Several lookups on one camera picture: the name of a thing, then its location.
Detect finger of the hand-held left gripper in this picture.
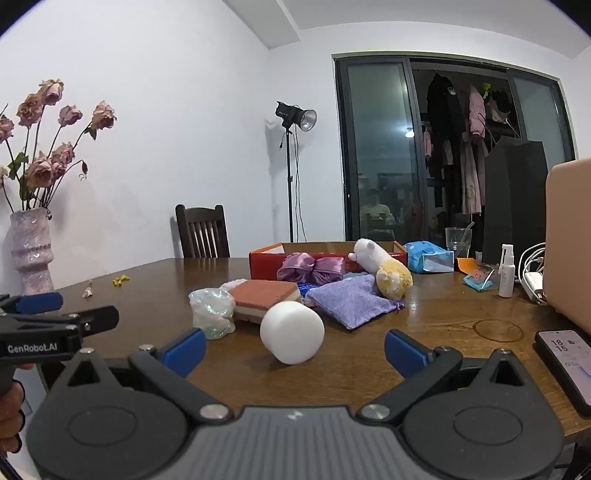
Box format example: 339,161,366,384
0,305,120,335
0,292,64,318

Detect black hanging coat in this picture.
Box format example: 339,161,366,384
426,73,463,139

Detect brown sponge block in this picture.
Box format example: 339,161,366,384
228,278,304,326

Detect white charger with cables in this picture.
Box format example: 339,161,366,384
518,242,548,305

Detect pink hanging jacket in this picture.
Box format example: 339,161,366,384
468,85,489,139

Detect small blue packet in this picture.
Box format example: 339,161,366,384
463,265,498,293

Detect black smartphone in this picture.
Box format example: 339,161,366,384
534,329,591,417

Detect blue tissue pack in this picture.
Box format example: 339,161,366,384
403,240,455,274

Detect purple satin scrunchie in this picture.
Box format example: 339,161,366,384
277,252,347,286

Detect bunch of dried pink roses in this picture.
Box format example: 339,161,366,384
0,78,117,214

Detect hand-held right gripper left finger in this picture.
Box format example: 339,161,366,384
48,329,234,425

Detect white and yellow plush toy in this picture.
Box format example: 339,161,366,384
348,237,413,301

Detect black framed sliding glass door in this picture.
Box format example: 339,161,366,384
331,53,578,244

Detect person's left hand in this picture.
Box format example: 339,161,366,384
0,382,26,455

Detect pink speckled ceramic vase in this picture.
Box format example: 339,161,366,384
10,208,55,296

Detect dark wooden chair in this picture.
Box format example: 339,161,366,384
175,204,230,259

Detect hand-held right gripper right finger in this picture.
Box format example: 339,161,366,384
358,329,543,425

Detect black studio light on stand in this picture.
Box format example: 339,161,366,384
276,100,318,244

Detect red cardboard box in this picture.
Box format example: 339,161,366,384
248,240,409,283

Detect tan laptop lid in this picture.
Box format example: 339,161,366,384
544,158,591,334

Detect purple knit pouch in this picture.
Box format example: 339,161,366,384
305,273,406,330

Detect clear glass cup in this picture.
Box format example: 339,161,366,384
444,227,472,259

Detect white spray bottle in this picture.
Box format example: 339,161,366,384
499,244,516,298

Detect clear iridescent plastic bag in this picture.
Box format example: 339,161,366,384
188,287,236,341

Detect pink hanging robe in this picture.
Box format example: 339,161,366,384
459,131,486,215

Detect white foam cylinder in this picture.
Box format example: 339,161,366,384
259,301,326,366

